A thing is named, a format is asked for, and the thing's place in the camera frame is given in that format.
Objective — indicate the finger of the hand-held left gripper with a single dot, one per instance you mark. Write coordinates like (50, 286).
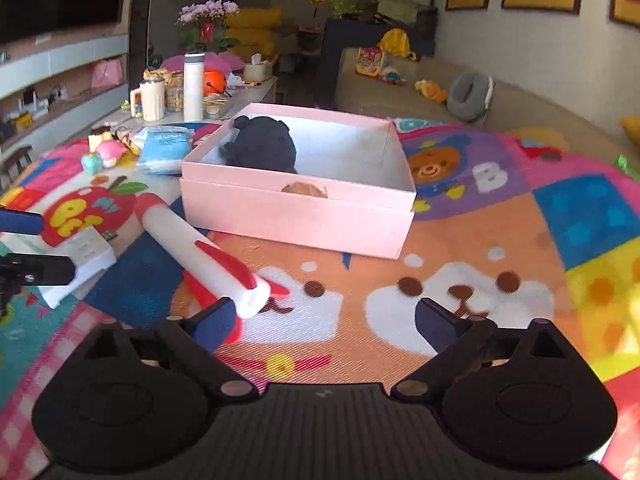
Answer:
(45, 269)
(22, 222)

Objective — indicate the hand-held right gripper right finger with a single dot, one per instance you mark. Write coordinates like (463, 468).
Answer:
(435, 322)

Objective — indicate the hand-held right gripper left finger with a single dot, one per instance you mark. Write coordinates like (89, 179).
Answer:
(217, 321)

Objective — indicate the small white box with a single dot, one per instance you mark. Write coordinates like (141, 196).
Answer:
(85, 255)

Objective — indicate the pink cow figurine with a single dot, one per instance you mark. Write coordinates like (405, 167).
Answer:
(110, 152)

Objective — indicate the yellow pudding toy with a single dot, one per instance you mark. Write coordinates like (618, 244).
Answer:
(100, 137)

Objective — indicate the pink cardboard box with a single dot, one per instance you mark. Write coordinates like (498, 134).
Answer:
(300, 215)

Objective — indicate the blue tissue packet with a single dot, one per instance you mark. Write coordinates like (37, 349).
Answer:
(165, 147)

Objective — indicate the dark stool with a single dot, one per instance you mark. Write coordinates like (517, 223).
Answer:
(15, 160)

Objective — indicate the colourful cartoon play mat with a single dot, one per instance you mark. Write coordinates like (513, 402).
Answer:
(475, 240)

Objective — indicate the pink gift bag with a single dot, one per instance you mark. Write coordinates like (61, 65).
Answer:
(107, 74)

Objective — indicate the dark cloth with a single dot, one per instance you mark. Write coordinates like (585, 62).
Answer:
(260, 145)

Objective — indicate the snack jar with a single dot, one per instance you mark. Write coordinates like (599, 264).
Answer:
(175, 95)

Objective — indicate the white thermos bottle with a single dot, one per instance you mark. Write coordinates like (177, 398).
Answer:
(193, 90)

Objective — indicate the grey neck pillow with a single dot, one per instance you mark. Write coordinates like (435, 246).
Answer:
(457, 97)

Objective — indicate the orange plush toy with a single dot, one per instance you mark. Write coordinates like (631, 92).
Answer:
(431, 91)

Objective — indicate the beige sofa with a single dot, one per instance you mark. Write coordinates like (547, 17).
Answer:
(525, 105)

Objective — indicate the orange pumpkin toy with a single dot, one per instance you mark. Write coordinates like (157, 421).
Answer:
(214, 82)

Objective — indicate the small plush doll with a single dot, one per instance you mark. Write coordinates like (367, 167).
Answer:
(392, 76)

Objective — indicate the beige tissue box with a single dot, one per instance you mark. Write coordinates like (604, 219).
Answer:
(257, 71)

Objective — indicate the pink cushion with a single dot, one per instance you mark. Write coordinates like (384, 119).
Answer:
(225, 61)

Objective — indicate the colourful toy box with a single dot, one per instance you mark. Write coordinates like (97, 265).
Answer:
(369, 62)

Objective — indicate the yellow cushion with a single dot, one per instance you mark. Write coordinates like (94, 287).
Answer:
(632, 130)

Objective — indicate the purple potted flowers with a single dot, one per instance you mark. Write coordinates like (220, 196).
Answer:
(207, 15)

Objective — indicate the yellow backpack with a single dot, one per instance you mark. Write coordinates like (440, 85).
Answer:
(396, 42)

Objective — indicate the dark blue cabinet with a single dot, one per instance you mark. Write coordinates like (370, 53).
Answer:
(330, 60)

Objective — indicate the yellow armchair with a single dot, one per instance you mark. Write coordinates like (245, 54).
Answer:
(255, 25)

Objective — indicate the glass fish tank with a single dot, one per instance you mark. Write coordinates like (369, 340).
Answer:
(405, 7)

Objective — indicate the wall shelf unit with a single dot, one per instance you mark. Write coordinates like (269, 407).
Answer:
(60, 60)

